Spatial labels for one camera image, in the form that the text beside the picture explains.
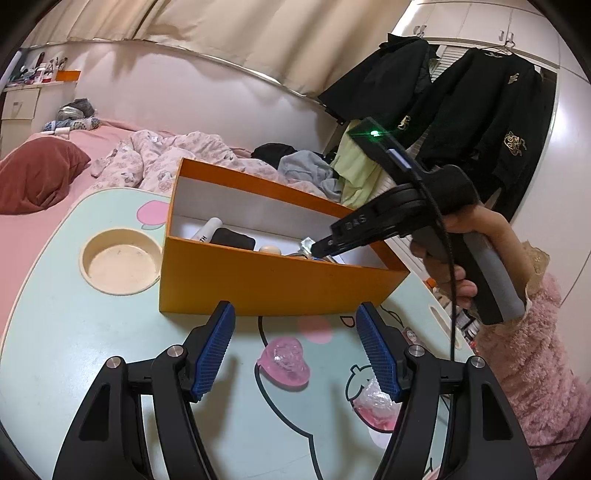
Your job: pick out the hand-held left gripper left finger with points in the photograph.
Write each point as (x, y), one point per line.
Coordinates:
(214, 355)

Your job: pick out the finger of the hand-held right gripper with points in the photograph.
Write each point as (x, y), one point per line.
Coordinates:
(334, 244)

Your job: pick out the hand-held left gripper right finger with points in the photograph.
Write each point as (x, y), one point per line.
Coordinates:
(376, 355)

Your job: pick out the clear perfume bottle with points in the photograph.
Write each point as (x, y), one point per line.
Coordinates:
(305, 243)

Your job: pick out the pink heart-shaped packet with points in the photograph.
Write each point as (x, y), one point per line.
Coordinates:
(374, 413)
(281, 362)

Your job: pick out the orange cardboard box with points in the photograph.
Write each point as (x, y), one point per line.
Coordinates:
(277, 281)

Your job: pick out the person's right forearm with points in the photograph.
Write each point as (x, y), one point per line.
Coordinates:
(531, 369)

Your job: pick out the person's right hand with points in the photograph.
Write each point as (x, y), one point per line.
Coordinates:
(489, 226)

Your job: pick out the small cream plush toy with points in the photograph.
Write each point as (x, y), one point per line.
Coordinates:
(270, 249)

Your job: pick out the light green hanging garment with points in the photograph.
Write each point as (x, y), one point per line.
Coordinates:
(355, 175)

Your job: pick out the grey-blue crumpled garment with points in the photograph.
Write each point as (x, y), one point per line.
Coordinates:
(304, 166)

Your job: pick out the black gold-embroidered jacket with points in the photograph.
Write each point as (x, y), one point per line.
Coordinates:
(475, 106)

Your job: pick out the black pouch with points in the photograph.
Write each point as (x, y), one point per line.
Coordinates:
(233, 239)

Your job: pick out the black crumpled garment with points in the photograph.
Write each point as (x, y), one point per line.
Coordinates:
(274, 154)

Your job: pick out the white cosmetic tube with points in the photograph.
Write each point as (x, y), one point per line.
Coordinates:
(205, 230)

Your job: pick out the black hooded jacket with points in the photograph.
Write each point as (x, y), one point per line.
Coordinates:
(383, 78)

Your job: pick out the light green cartoon lap table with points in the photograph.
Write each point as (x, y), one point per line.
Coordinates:
(69, 346)

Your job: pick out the white wardrobe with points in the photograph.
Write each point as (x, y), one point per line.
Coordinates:
(461, 21)

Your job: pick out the pink floral duvet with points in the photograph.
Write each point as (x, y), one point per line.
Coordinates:
(152, 161)

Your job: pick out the pink bed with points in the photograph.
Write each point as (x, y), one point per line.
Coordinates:
(27, 240)

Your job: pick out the beige curtain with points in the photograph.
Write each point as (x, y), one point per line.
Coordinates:
(231, 32)

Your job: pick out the dark red pillow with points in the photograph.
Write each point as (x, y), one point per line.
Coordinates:
(37, 175)

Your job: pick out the folded clothes on bed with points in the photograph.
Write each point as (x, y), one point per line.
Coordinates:
(83, 123)

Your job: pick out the grey knit garment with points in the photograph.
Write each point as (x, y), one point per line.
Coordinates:
(76, 108)

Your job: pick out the small orange storage box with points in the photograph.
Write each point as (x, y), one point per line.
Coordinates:
(69, 76)

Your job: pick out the cream nightstand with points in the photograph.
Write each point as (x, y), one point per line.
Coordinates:
(21, 104)

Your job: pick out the cluster of toiletry bottles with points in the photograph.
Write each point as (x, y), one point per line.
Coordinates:
(41, 71)

